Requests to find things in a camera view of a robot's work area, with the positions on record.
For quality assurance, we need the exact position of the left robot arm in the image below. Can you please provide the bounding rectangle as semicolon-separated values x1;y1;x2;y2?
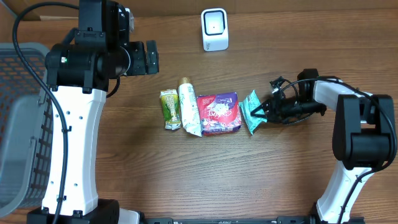
27;1;159;224

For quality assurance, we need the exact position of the grey plastic mesh basket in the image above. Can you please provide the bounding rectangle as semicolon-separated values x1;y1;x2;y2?
1;43;53;217

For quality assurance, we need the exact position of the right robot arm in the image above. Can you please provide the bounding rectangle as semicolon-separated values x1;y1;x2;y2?
239;68;397;223

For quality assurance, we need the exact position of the red purple snack pack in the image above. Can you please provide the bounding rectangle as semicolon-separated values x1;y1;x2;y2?
197;92;242;136

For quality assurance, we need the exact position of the white barcode scanner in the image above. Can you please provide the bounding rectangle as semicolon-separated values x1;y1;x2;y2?
201;8;229;52

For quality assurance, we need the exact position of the white tube gold cap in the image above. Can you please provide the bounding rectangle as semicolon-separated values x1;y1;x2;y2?
178;77;202;137

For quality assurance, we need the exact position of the green drink carton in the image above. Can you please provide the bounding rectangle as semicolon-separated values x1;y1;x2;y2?
160;89;181;131

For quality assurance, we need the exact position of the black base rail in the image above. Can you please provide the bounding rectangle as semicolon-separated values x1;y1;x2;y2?
144;216;316;224

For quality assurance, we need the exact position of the teal snack packet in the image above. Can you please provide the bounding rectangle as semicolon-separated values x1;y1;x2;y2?
239;90;267;135

